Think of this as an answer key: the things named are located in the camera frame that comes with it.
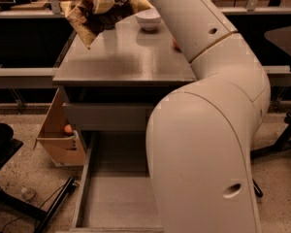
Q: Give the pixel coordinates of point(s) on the open grey middle drawer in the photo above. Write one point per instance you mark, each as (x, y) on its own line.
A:
(115, 192)

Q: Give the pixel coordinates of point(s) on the red apple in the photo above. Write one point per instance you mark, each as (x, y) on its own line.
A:
(175, 44)

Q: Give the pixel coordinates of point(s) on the black chair base left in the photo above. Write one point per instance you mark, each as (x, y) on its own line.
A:
(30, 167)

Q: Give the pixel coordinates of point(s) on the grey drawer cabinet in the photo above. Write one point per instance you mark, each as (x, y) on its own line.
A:
(123, 65)

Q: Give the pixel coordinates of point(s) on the brown chip bag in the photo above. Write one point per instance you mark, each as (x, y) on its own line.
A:
(88, 26)

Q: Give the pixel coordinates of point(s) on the closed grey top drawer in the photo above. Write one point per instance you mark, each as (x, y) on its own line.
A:
(108, 116)

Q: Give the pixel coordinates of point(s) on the orange fruit in box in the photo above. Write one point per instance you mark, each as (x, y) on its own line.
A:
(68, 130)

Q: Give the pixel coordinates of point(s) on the cardboard box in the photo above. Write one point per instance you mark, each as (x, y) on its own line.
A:
(62, 149)

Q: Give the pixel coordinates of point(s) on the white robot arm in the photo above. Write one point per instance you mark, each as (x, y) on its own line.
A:
(198, 137)

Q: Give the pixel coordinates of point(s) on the white ceramic bowl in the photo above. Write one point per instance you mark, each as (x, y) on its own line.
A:
(148, 19)

